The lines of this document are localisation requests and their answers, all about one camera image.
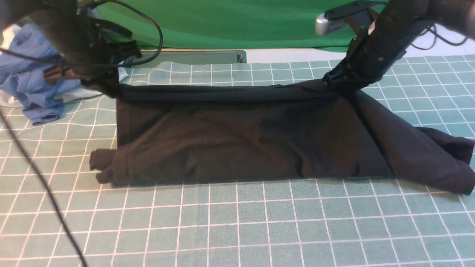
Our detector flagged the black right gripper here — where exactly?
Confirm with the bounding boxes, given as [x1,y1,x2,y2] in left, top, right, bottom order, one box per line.
[323,7,430,91]

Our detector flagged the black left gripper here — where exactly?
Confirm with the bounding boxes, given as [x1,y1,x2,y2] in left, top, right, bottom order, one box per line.
[30,11,142,98]

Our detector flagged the dark gray long-sleeve top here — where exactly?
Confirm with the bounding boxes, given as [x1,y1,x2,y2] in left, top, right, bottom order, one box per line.
[89,79,475,195]

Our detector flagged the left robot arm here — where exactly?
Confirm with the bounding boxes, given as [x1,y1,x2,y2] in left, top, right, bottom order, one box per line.
[1,0,141,98]

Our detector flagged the gray metal tray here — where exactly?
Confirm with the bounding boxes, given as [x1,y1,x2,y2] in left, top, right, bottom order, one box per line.
[137,50,247,68]

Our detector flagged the blue crumpled garment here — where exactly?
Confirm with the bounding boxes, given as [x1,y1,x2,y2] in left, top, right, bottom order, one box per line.
[0,24,81,126]

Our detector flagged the green backdrop cloth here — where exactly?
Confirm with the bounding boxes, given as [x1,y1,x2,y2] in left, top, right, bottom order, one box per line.
[93,0,355,51]

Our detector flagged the white crumpled garment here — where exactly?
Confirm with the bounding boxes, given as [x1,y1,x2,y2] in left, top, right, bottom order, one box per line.
[0,24,128,108]

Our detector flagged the green checkered tablecloth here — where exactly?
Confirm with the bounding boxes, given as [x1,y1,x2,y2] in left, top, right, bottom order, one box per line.
[0,55,475,267]

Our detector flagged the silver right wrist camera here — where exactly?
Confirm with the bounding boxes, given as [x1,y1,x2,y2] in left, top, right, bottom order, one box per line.
[315,1,386,36]

